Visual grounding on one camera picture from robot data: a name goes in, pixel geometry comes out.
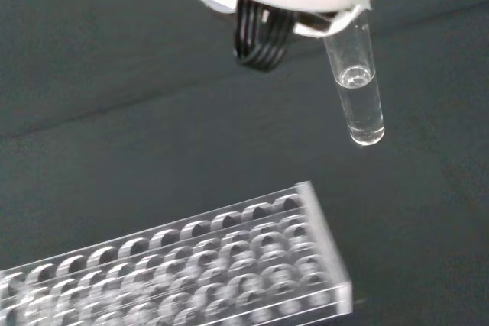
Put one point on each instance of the clear plastic test tube rack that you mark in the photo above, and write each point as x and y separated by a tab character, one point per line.
198	268

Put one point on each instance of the black bench cloth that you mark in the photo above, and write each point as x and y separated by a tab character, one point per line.
114	120

